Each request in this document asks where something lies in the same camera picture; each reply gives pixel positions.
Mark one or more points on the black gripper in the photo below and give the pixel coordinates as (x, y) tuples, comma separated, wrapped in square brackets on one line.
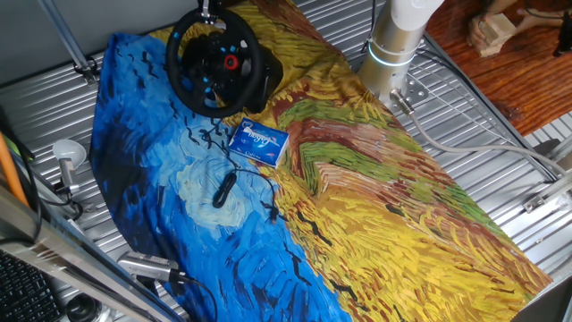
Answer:
[(209, 2)]

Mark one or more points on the black steering wheel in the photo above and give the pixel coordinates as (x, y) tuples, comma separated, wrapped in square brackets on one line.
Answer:
[(257, 67)]

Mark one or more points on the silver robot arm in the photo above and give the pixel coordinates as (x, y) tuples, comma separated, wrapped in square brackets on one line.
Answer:
[(393, 40)]

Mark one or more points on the black wheel base housing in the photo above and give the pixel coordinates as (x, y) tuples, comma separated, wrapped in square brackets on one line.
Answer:
[(272, 76)]

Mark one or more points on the person's bare hand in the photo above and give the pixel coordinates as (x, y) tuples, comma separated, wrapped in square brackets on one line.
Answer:
[(476, 29)]

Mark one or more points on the blue tissue pack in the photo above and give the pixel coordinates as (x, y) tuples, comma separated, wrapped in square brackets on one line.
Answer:
[(259, 143)]

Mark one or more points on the orange pole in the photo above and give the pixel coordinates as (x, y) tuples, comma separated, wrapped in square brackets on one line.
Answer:
[(11, 174)]

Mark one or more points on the silver vented device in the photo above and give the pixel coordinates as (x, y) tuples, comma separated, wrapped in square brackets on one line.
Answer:
[(147, 266)]

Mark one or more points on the painted blue yellow cloth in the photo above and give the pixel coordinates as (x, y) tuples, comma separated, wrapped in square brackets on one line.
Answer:
[(380, 223)]

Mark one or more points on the wooden block puzzle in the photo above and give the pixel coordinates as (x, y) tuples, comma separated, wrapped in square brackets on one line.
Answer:
[(496, 31)]

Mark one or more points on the black keyboard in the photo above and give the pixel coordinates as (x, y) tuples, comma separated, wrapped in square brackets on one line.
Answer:
[(24, 290)]

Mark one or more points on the black silver device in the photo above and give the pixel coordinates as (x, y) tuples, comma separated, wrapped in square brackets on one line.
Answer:
[(565, 38)]

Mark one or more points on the dark small box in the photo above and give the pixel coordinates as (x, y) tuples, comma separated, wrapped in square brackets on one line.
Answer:
[(547, 147)]

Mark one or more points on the grey metal box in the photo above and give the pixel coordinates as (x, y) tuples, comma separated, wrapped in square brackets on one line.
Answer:
[(549, 304)]

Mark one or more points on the aluminium frame pole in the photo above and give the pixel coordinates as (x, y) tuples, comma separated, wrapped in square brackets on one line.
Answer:
[(67, 40)]

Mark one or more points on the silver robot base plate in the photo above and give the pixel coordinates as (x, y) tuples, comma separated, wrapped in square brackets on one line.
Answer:
[(413, 91)]

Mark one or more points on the aluminium frame beam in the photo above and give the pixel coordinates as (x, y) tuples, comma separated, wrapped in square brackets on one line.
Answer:
[(67, 255)]

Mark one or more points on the aluminium rail with bracket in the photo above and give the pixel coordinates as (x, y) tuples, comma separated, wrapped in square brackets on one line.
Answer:
[(549, 194)]

